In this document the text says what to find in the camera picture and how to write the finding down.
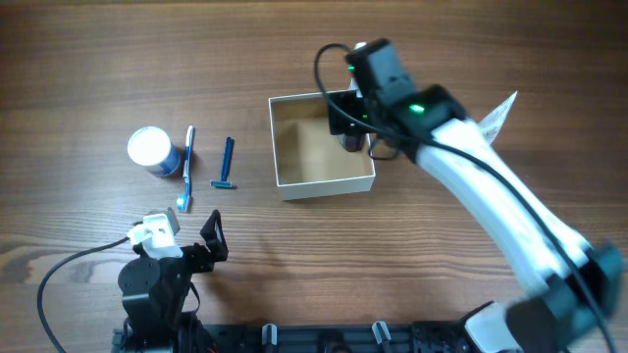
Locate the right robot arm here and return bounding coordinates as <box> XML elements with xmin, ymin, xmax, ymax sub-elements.
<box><xmin>323</xmin><ymin>38</ymin><xmax>623</xmax><ymax>352</ymax></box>

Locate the black cable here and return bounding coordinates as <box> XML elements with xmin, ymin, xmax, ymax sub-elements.
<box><xmin>313</xmin><ymin>42</ymin><xmax>619</xmax><ymax>353</ymax></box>
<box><xmin>36</xmin><ymin>235</ymin><xmax>133</xmax><ymax>353</ymax></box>

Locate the right black cable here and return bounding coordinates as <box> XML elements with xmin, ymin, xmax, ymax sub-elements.
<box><xmin>313</xmin><ymin>42</ymin><xmax>619</xmax><ymax>353</ymax></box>

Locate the left black cable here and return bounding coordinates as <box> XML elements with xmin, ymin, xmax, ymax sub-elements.
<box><xmin>36</xmin><ymin>235</ymin><xmax>133</xmax><ymax>353</ymax></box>

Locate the blue white toothbrush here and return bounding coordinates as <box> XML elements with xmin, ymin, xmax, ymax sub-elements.
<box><xmin>177</xmin><ymin>126</ymin><xmax>195</xmax><ymax>213</ymax></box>

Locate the white blue round jar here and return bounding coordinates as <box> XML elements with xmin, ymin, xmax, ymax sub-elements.
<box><xmin>127</xmin><ymin>126</ymin><xmax>181</xmax><ymax>177</ymax></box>

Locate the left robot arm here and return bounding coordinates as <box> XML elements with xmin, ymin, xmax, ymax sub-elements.
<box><xmin>112</xmin><ymin>208</ymin><xmax>229</xmax><ymax>352</ymax></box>

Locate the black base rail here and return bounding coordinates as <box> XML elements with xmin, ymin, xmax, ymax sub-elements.
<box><xmin>112</xmin><ymin>321</ymin><xmax>476</xmax><ymax>353</ymax></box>

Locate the blue disposable razor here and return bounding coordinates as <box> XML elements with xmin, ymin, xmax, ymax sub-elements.
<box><xmin>210</xmin><ymin>136</ymin><xmax>236</xmax><ymax>189</ymax></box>

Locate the beige open cardboard box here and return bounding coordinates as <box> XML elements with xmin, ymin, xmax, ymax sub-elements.
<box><xmin>268</xmin><ymin>93</ymin><xmax>376</xmax><ymax>201</ymax></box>

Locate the dark spray bottle clear cap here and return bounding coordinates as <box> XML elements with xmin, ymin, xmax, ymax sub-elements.
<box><xmin>338</xmin><ymin>133</ymin><xmax>366</xmax><ymax>152</ymax></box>

